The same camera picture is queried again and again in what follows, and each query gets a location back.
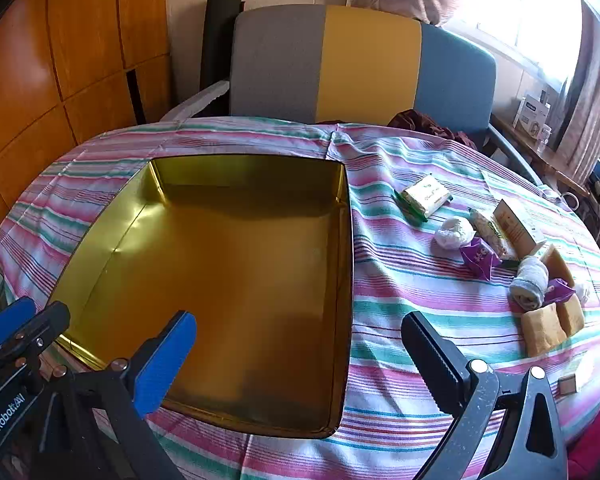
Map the cream green-edged packet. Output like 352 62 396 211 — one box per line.
392 175 453 224

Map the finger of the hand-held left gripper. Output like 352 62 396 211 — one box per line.
0 302 71 382
0 297 36 347

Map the gold metal tin box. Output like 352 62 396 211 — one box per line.
47 154 355 440

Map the white product box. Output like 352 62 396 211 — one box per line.
512 91 553 143

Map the striped tablecloth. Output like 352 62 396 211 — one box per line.
0 116 600 480

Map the dark red cloth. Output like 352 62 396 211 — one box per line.
387 108 478 149

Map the yellow sponge block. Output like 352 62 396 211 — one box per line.
555 294 586 337
521 305 568 358

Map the brown cube box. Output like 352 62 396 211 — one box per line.
539 244 577 288

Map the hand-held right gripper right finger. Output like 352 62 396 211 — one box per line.
401 311 569 480

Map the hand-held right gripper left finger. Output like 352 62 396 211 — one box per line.
75 310 198 480

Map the green white snack bar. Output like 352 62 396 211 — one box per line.
469 208 521 267

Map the wooden wardrobe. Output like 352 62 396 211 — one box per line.
0 0 173 261

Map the purple snack packet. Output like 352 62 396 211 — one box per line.
459 236 503 281
544 278 577 306

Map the bright window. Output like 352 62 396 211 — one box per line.
445 0 586 91

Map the small green white carton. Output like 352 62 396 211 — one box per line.
557 355 600 395

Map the black rolled mat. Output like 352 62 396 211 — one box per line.
200 0 243 92

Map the white towel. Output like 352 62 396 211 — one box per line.
509 255 551 311

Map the white crumpled wrapper ball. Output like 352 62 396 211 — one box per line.
434 216 476 250

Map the pink clothing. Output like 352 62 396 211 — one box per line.
565 375 600 480

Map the cream orange carton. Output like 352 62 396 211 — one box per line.
491 198 548 258

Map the grey yellow blue chair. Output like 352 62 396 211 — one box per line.
160 5 543 186

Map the wooden side desk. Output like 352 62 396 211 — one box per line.
490 112 600 241

